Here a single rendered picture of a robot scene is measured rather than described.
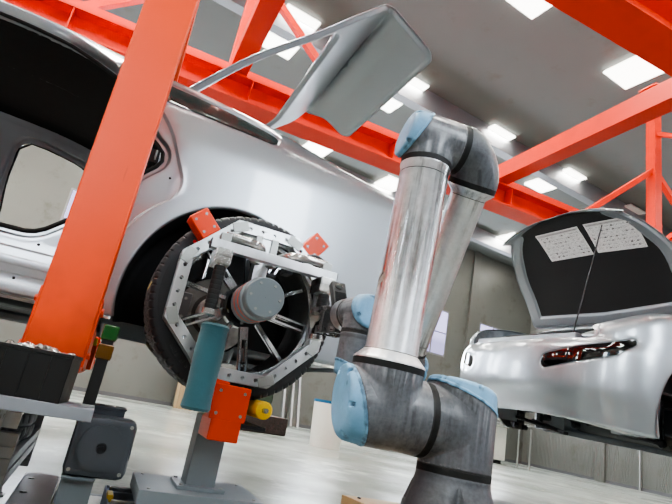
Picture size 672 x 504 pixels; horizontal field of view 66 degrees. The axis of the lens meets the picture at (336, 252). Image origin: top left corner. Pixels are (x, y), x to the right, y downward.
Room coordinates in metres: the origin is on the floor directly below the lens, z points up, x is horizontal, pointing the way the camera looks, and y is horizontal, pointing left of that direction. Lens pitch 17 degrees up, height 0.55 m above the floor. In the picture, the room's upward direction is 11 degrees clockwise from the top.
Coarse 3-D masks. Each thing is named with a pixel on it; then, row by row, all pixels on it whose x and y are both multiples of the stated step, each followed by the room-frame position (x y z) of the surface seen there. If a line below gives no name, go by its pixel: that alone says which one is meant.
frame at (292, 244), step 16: (240, 224) 1.70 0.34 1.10; (208, 240) 1.67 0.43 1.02; (288, 240) 1.77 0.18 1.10; (192, 256) 1.65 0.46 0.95; (176, 272) 1.65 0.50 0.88; (176, 288) 1.65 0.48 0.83; (176, 304) 1.65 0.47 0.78; (176, 320) 1.66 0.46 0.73; (176, 336) 1.67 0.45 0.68; (192, 352) 1.69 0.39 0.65; (304, 352) 1.82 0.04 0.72; (224, 368) 1.73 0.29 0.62; (272, 368) 1.83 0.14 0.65; (288, 368) 1.81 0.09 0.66; (256, 384) 1.77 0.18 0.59; (272, 384) 1.79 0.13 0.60
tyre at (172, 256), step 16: (224, 224) 1.77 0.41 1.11; (256, 224) 1.81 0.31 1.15; (272, 224) 1.83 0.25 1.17; (192, 240) 1.73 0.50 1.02; (176, 256) 1.72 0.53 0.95; (160, 272) 1.71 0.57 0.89; (160, 288) 1.71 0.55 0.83; (144, 304) 1.87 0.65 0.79; (160, 304) 1.72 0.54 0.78; (144, 320) 1.88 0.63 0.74; (160, 320) 1.72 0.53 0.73; (160, 336) 1.73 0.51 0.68; (160, 352) 1.76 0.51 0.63; (176, 352) 1.75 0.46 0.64; (176, 368) 1.76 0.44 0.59; (304, 368) 1.92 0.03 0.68; (240, 384) 1.84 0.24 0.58; (288, 384) 1.90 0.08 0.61
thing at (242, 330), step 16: (208, 256) 1.78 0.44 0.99; (192, 288) 1.79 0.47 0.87; (208, 288) 1.79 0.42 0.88; (288, 288) 2.06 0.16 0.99; (304, 288) 1.91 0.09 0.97; (224, 304) 1.82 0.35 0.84; (288, 304) 2.11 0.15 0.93; (304, 304) 1.95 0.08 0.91; (208, 320) 1.80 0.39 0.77; (272, 320) 1.88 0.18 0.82; (288, 320) 1.90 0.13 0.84; (304, 320) 1.94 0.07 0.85; (240, 336) 1.84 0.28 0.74; (288, 336) 2.06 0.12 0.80; (304, 336) 1.91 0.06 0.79; (240, 352) 1.85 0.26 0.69; (272, 352) 1.89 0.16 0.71; (288, 352) 1.93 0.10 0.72; (240, 368) 1.85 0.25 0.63; (256, 368) 2.01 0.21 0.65
